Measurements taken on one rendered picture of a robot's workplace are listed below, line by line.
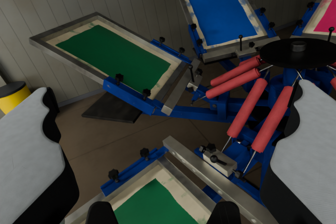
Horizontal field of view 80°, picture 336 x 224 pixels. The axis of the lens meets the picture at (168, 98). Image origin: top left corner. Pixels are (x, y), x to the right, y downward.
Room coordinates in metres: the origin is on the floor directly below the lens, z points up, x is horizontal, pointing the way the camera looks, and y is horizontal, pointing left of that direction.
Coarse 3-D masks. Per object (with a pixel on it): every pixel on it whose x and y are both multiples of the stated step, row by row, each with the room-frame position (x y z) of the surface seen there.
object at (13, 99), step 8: (0, 88) 2.88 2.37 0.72; (8, 88) 2.80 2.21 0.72; (16, 88) 2.73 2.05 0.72; (24, 88) 2.81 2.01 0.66; (0, 96) 2.59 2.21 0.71; (8, 96) 2.62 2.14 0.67; (16, 96) 2.67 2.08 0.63; (24, 96) 2.74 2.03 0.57; (0, 104) 2.61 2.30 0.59; (8, 104) 2.61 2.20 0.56; (16, 104) 2.64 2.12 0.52
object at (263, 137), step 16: (240, 64) 1.19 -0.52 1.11; (256, 64) 0.92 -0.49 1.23; (224, 80) 1.00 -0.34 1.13; (240, 80) 0.85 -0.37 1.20; (256, 80) 0.78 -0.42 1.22; (208, 96) 0.93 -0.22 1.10; (256, 96) 0.72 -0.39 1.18; (288, 96) 0.64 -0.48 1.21; (240, 112) 0.70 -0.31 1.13; (272, 112) 0.62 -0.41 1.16; (240, 128) 0.66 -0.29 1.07; (272, 128) 0.57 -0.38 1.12; (256, 144) 0.55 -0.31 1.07
